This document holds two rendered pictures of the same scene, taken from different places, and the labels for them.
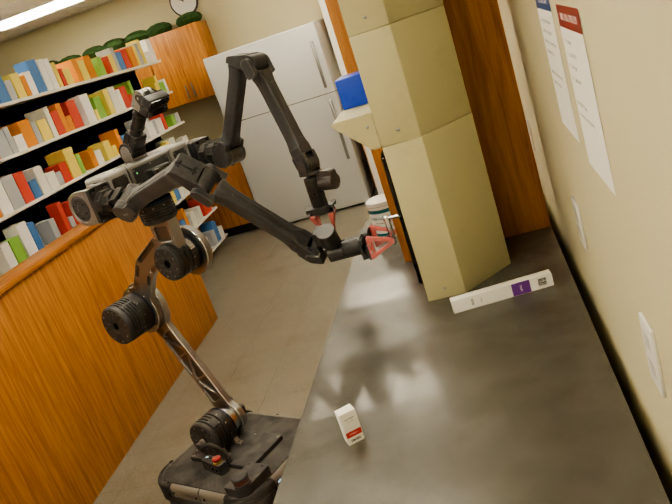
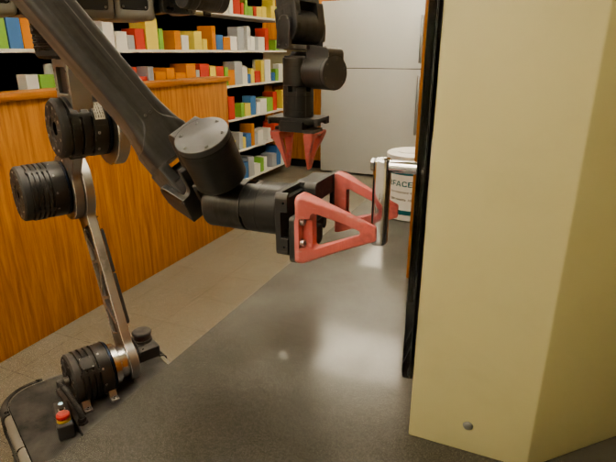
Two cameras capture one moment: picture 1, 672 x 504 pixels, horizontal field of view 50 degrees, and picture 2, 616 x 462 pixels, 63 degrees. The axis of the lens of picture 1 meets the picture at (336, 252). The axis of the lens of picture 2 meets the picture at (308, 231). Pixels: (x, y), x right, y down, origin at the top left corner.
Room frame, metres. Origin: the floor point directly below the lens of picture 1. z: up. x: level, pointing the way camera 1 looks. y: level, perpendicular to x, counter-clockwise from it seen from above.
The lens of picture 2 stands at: (1.49, -0.18, 1.30)
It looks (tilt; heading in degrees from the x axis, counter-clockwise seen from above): 20 degrees down; 9
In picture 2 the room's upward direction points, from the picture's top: straight up
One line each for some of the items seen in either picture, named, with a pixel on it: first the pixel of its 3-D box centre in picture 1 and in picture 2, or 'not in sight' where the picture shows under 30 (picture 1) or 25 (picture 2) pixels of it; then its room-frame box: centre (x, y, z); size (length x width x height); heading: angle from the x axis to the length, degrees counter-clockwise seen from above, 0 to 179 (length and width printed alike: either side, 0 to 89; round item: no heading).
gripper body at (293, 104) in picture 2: (318, 200); (298, 105); (2.44, 0.00, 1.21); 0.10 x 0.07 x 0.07; 76
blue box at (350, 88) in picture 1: (356, 88); not in sight; (2.17, -0.22, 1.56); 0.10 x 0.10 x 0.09; 76
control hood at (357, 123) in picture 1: (362, 125); not in sight; (2.08, -0.19, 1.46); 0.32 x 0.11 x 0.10; 166
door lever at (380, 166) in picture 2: (395, 228); (397, 201); (1.97, -0.18, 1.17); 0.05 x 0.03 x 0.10; 75
